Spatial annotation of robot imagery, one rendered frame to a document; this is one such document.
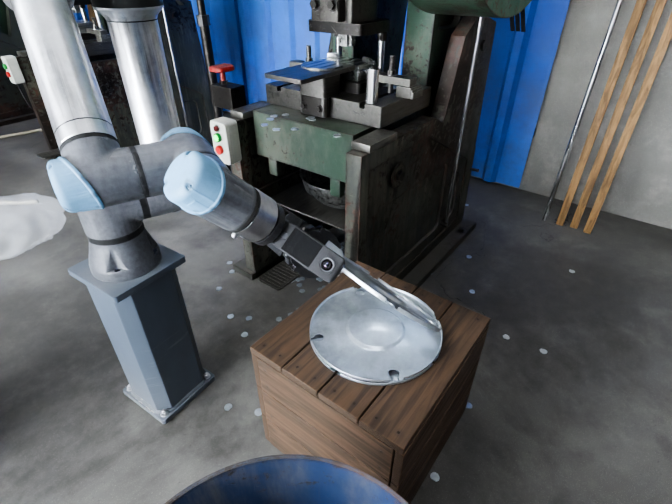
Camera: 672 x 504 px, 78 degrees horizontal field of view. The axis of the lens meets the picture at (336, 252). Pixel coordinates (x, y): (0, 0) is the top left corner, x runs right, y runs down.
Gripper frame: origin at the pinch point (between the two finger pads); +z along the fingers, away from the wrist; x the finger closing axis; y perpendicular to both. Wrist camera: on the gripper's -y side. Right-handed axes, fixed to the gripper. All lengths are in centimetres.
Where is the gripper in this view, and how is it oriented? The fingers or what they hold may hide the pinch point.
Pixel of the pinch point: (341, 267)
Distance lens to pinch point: 78.3
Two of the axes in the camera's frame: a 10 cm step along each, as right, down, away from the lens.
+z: 5.6, 3.4, 7.6
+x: -5.6, 8.3, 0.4
